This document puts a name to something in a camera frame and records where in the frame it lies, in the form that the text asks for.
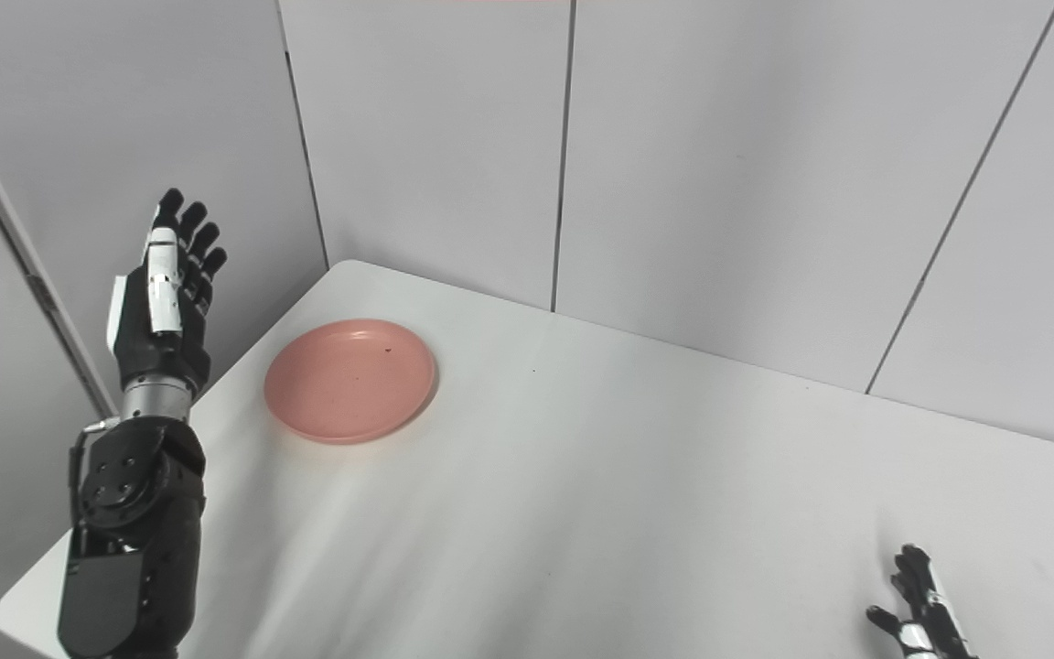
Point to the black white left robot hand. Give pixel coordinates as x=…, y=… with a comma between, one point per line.
x=161, y=320

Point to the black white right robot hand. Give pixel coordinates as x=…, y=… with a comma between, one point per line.
x=930, y=622

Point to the pink round plate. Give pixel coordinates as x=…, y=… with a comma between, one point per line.
x=349, y=380

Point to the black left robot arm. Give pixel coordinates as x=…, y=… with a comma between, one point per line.
x=134, y=531

